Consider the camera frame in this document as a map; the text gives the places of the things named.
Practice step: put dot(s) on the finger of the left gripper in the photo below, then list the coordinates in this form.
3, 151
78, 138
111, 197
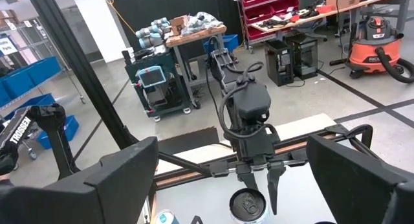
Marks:
247, 180
275, 185

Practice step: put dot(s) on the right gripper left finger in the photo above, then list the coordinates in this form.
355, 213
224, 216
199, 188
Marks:
81, 201

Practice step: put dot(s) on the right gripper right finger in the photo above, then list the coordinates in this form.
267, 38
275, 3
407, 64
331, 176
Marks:
365, 191

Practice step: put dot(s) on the blue silver Red Bull can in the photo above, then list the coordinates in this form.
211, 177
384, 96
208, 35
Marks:
165, 218

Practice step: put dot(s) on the wooden table side board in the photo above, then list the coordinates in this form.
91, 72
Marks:
307, 125

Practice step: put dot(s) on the blue storage bin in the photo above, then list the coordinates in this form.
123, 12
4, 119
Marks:
32, 102
16, 81
228, 42
45, 68
71, 128

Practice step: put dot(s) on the black 3D printer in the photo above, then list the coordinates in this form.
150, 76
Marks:
279, 63
305, 57

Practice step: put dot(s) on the dark green equipment cart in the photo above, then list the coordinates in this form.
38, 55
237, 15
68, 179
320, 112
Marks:
161, 97

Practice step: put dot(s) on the blue rimmed teach pendant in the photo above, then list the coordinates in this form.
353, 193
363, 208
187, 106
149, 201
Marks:
151, 76

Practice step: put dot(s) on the grey crumpled cloth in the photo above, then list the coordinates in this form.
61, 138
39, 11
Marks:
202, 21

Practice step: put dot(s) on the orange shop vacuum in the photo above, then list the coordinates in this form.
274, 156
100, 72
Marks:
375, 52

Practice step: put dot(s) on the grey office chair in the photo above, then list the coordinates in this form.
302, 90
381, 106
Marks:
310, 4

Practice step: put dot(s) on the long wooden workbench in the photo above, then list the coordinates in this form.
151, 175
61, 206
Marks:
339, 11

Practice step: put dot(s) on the white paper sign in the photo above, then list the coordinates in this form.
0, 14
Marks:
7, 45

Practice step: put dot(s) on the black partition panel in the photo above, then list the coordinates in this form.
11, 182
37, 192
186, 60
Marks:
145, 10

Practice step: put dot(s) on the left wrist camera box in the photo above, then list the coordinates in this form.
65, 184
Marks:
252, 101

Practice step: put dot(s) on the black aluminium table frame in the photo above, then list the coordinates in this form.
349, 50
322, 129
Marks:
81, 65

